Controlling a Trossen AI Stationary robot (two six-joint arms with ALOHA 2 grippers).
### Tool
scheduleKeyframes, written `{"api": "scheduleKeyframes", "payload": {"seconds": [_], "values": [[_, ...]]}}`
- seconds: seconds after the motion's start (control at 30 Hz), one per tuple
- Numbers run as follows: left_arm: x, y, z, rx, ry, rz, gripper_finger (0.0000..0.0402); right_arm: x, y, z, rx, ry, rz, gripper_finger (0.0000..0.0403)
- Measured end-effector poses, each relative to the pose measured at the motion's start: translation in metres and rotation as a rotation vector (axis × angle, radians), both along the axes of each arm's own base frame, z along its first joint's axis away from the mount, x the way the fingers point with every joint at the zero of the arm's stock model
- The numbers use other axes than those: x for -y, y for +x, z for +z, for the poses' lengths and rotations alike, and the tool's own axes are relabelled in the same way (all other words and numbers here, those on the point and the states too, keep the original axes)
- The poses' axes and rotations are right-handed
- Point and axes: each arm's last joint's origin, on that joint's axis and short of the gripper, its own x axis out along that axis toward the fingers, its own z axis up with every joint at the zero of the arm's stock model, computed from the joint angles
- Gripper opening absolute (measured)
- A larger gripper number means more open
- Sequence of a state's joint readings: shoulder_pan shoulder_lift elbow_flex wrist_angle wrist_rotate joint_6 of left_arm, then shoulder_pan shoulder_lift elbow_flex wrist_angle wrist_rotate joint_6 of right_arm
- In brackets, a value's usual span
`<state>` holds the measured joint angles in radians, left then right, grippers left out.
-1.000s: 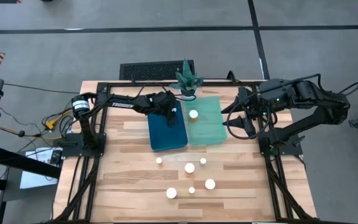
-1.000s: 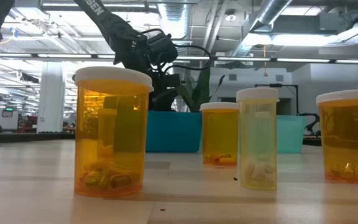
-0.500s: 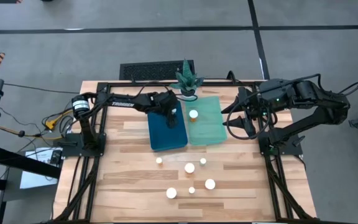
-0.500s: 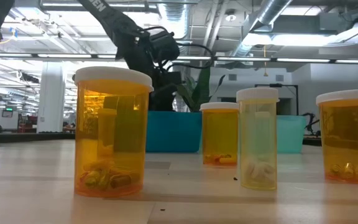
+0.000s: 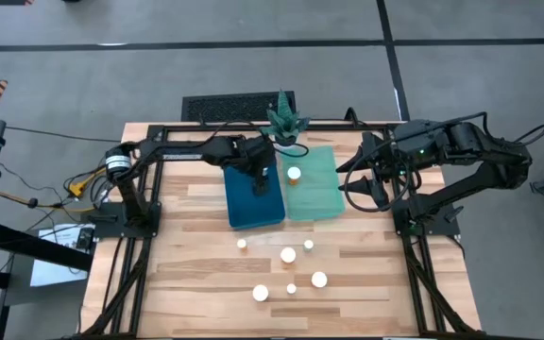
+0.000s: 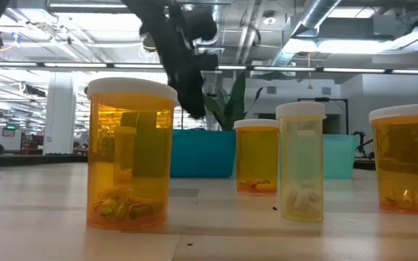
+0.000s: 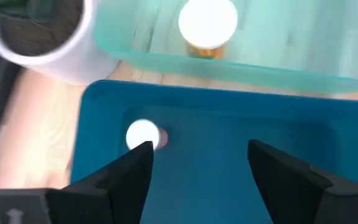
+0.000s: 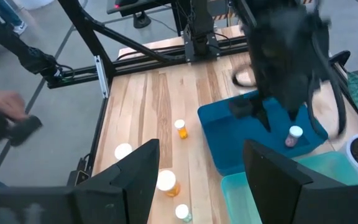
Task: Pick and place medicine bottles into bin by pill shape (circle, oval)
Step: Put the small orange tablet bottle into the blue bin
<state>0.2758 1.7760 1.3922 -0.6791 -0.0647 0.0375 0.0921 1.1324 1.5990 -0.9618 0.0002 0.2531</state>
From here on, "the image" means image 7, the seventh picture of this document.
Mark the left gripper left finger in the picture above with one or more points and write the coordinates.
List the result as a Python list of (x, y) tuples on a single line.
[(126, 186)]

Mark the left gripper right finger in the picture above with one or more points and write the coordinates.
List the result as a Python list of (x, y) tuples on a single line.
[(291, 186)]

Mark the white ball small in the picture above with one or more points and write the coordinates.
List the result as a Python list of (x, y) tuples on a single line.
[(143, 133)]

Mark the large amber pill bottle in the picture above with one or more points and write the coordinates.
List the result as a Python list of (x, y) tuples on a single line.
[(208, 21)]

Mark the dark blue plastic bin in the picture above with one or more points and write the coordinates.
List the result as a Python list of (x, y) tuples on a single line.
[(228, 124)]

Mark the mint green plastic bin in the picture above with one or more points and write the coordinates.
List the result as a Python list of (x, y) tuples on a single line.
[(291, 37)]

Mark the green plant in white pot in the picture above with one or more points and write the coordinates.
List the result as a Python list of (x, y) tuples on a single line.
[(73, 62)]

